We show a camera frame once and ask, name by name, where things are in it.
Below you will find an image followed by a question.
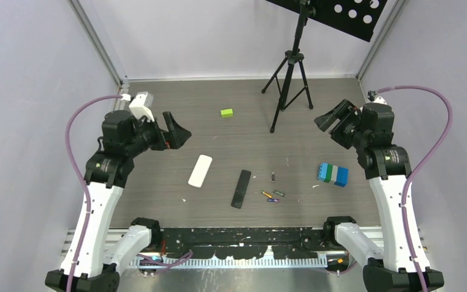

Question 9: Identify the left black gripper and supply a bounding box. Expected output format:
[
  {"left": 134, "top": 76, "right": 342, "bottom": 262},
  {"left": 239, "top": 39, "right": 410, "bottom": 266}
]
[{"left": 125, "top": 111, "right": 190, "bottom": 158}]

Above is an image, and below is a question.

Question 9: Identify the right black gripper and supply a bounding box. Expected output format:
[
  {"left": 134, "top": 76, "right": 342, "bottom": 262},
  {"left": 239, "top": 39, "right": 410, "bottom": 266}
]
[{"left": 315, "top": 99, "right": 368, "bottom": 150}]

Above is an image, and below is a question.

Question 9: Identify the black remote control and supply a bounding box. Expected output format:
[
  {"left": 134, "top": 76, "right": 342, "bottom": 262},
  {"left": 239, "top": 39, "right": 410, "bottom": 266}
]
[{"left": 231, "top": 170, "right": 252, "bottom": 209}]

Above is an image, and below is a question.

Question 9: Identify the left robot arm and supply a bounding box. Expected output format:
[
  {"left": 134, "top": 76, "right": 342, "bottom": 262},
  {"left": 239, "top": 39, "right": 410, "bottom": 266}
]
[{"left": 44, "top": 110, "right": 192, "bottom": 291}]

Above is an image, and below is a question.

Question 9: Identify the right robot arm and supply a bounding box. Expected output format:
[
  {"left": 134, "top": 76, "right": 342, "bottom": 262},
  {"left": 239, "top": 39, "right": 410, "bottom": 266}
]
[{"left": 315, "top": 100, "right": 445, "bottom": 291}]

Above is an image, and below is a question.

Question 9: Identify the white remote control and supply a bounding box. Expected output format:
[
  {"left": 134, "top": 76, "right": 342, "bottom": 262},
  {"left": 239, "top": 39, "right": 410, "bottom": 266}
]
[{"left": 188, "top": 155, "right": 213, "bottom": 188}]

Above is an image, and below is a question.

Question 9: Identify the black tripod stand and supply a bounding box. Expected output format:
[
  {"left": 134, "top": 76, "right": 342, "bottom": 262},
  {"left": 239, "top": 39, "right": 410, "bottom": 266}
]
[{"left": 261, "top": 1, "right": 316, "bottom": 133}]

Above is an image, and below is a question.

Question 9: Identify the blue green lego block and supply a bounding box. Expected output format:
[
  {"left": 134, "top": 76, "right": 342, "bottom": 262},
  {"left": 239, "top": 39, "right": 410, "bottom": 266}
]
[{"left": 317, "top": 162, "right": 349, "bottom": 187}]

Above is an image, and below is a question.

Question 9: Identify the black perforated board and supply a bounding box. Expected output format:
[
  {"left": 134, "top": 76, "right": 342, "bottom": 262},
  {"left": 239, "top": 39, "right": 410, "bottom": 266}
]
[{"left": 268, "top": 0, "right": 387, "bottom": 42}]

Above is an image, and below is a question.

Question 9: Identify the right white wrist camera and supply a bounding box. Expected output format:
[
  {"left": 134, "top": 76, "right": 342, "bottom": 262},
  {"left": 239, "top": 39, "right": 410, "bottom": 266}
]
[{"left": 367, "top": 91, "right": 387, "bottom": 105}]

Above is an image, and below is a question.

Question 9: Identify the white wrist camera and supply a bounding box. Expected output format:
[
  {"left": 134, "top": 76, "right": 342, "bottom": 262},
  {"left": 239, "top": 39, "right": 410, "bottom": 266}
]
[
  {"left": 367, "top": 91, "right": 387, "bottom": 105},
  {"left": 129, "top": 91, "right": 155, "bottom": 122}
]

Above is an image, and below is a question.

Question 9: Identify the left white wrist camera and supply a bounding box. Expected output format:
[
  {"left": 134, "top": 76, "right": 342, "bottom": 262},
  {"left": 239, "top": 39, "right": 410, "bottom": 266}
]
[{"left": 129, "top": 91, "right": 155, "bottom": 122}]

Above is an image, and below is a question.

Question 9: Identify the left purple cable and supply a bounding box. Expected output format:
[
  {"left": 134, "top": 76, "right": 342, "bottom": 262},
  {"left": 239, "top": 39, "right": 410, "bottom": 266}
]
[{"left": 64, "top": 94, "right": 124, "bottom": 292}]

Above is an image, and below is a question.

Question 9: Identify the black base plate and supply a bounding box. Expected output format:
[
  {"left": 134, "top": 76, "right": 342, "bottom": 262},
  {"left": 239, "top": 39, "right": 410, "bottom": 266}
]
[{"left": 143, "top": 227, "right": 346, "bottom": 260}]

